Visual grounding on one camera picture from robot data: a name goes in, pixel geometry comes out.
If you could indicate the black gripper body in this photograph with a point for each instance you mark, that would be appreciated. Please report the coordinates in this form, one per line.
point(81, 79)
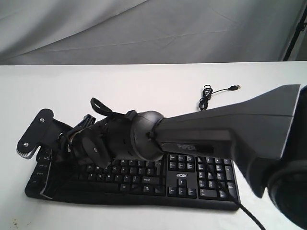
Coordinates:
point(85, 145)

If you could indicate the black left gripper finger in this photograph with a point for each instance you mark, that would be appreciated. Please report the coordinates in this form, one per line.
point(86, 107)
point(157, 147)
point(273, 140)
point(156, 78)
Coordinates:
point(46, 177)

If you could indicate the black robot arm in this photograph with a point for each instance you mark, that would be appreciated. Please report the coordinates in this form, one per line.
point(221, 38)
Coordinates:
point(265, 136)

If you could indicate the black acer keyboard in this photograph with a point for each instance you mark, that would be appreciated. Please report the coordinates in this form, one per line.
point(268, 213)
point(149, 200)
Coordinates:
point(175, 181)

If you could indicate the grey backdrop cloth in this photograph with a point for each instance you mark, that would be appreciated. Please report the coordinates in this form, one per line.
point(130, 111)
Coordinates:
point(76, 32)

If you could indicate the black stand pole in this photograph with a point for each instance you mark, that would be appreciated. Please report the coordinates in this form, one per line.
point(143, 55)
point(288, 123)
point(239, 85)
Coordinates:
point(299, 29)

